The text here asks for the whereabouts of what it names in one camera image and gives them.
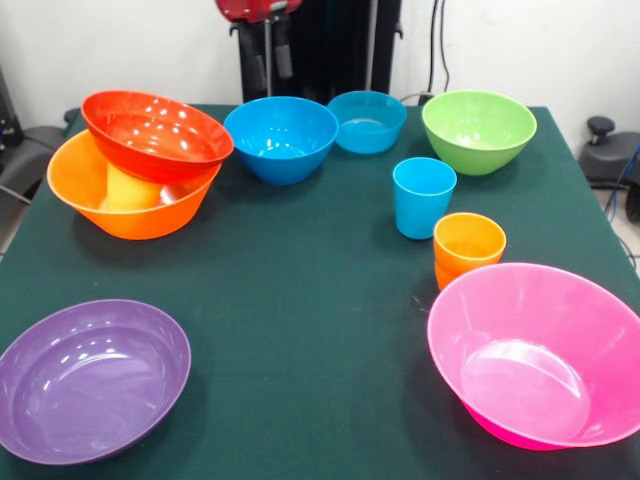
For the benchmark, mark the green bowl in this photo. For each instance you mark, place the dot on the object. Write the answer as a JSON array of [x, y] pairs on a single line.
[[477, 130]]

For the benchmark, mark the pink bowl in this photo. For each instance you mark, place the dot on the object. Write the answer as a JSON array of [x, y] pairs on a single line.
[[530, 360]]

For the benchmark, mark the red bowl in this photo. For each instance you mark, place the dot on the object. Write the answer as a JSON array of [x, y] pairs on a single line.
[[155, 135]]

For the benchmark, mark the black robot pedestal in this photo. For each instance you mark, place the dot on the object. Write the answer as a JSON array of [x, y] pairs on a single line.
[[330, 50]]

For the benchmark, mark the dark green table cloth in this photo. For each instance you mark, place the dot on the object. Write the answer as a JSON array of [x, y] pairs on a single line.
[[300, 350]]

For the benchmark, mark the blue cup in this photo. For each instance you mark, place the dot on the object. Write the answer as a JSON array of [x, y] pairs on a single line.
[[422, 205]]

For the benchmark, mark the large blue bowl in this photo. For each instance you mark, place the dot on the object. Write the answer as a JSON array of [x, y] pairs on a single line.
[[280, 130]]

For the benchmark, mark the yellow cup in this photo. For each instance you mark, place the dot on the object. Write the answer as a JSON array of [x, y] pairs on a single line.
[[130, 192]]

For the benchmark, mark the small translucent blue bowl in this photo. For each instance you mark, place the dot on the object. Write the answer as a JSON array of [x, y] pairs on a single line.
[[370, 125]]

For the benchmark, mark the black office chair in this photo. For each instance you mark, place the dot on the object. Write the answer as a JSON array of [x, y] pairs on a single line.
[[30, 150]]

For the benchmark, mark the black chair base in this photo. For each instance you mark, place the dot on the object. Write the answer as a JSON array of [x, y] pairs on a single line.
[[607, 155]]

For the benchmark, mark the orange cup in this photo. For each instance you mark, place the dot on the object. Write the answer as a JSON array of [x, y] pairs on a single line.
[[442, 277], [467, 245]]

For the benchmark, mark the orange bowl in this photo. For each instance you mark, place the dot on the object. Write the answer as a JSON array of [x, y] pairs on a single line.
[[145, 220]]

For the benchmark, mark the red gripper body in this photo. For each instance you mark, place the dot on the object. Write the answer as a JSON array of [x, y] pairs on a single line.
[[250, 9]]

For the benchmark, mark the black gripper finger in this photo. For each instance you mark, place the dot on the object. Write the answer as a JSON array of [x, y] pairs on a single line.
[[284, 55], [260, 65]]

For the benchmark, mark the purple bowl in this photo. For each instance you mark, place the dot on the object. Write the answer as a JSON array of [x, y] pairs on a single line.
[[85, 385]]

